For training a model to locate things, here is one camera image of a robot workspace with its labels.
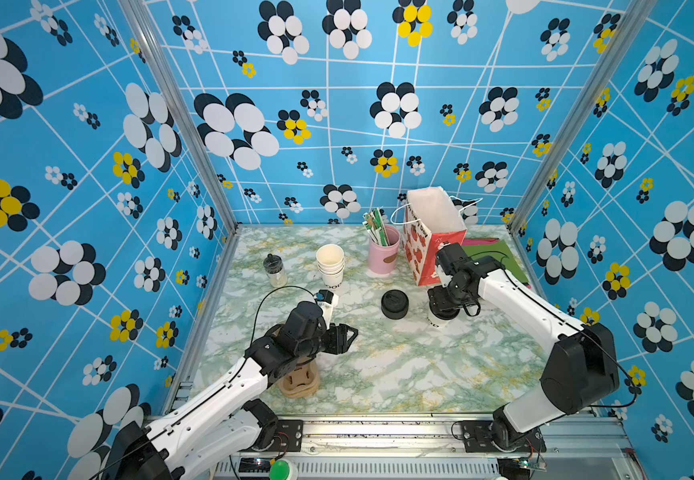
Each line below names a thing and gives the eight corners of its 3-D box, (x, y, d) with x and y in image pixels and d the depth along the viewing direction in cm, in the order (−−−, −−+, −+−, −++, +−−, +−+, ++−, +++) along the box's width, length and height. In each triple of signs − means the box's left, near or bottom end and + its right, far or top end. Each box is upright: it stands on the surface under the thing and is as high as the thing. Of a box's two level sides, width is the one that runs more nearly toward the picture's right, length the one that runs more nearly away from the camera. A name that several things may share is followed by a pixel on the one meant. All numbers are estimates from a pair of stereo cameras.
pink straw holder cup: (367, 269, 109) (368, 243, 97) (385, 251, 115) (388, 223, 103) (386, 281, 106) (389, 254, 94) (403, 261, 111) (408, 234, 100)
